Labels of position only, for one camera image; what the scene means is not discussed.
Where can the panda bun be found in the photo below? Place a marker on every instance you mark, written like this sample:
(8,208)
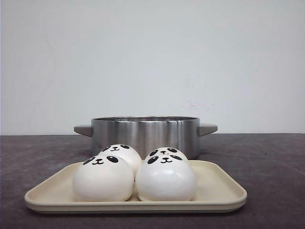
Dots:
(127,153)
(166,150)
(103,178)
(166,178)

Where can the stainless steel steamer pot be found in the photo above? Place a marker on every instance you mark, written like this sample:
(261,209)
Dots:
(146,133)

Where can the beige rectangular tray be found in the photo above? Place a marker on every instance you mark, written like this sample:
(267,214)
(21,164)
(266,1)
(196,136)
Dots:
(216,192)

